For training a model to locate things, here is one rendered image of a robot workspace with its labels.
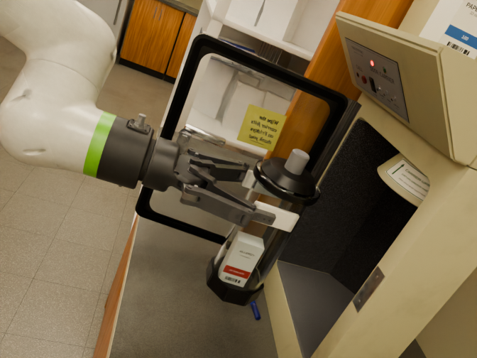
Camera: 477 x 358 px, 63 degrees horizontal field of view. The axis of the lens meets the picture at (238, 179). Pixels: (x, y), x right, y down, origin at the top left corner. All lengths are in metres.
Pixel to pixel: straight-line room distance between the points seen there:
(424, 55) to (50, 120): 0.43
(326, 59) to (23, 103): 0.52
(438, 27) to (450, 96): 0.10
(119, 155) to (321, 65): 0.43
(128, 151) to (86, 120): 0.07
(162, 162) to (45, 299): 1.52
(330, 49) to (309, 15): 1.04
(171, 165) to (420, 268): 0.36
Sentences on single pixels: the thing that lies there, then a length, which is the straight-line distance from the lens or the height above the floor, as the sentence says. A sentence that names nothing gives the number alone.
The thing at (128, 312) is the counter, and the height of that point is 0.94.
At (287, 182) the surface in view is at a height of 1.28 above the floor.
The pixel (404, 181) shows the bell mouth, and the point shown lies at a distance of 0.63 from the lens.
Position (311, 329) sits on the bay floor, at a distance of 0.77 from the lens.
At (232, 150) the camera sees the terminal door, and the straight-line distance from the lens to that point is 0.77.
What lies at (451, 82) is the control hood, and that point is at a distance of 0.46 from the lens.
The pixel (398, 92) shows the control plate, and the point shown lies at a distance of 0.56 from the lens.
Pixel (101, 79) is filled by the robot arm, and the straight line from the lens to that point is 0.60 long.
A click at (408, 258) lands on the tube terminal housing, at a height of 1.27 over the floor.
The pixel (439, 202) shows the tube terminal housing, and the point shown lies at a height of 1.36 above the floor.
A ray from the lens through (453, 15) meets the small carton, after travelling 0.51.
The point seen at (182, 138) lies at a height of 1.20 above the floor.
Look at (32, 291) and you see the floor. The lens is 2.03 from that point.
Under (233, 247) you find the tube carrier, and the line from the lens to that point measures 0.63.
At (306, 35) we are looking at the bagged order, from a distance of 1.83.
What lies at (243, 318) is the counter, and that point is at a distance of 0.82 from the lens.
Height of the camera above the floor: 1.48
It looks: 24 degrees down
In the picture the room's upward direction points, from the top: 25 degrees clockwise
